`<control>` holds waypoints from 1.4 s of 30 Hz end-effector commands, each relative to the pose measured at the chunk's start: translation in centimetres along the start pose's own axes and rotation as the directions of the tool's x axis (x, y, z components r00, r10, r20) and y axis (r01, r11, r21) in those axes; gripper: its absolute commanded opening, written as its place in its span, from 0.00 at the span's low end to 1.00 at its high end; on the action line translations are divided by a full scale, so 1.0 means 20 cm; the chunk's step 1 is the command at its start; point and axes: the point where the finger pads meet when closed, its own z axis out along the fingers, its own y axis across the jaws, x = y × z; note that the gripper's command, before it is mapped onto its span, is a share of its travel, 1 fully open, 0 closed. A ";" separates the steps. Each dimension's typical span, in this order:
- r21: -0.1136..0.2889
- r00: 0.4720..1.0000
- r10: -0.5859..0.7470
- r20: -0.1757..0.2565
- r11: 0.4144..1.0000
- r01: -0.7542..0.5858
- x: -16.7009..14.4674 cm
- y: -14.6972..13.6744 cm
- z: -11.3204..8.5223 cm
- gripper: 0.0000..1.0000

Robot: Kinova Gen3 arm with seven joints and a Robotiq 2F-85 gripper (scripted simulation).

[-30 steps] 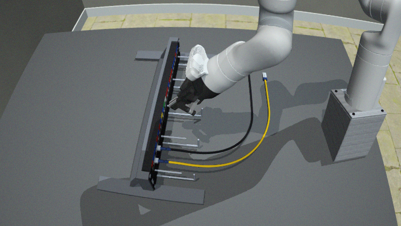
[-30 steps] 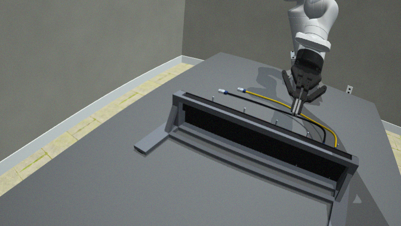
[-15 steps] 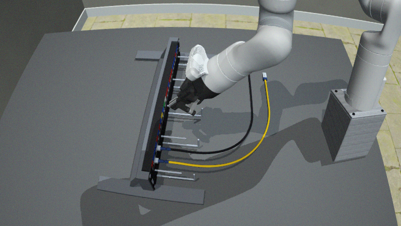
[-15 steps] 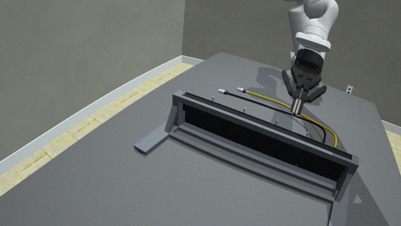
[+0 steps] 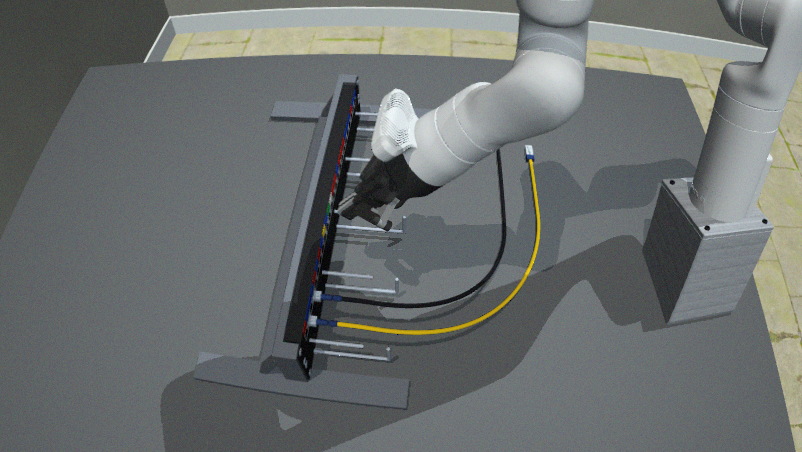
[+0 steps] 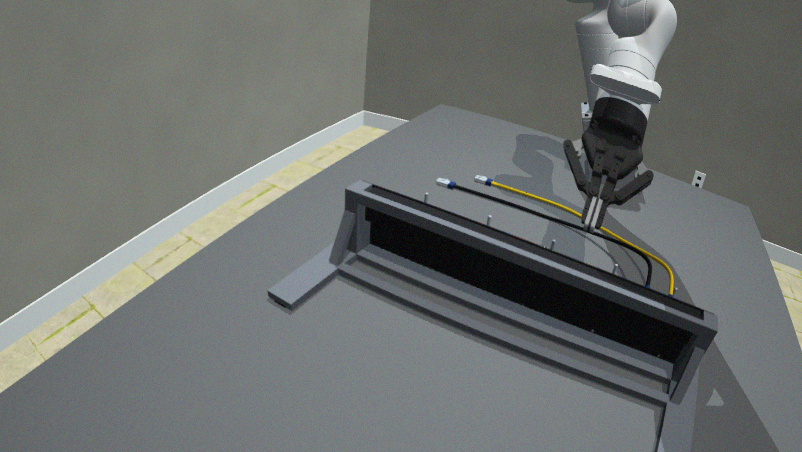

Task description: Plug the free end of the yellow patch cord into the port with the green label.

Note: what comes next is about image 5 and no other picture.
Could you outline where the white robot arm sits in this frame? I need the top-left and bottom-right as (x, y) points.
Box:
(372, 0), (802, 222)

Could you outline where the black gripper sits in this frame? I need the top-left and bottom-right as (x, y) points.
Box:
(337, 154), (442, 231)

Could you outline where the black cable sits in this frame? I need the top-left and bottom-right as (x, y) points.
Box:
(332, 149), (506, 308)

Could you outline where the yellow patch cord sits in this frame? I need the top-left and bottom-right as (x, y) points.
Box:
(328, 159), (540, 335)

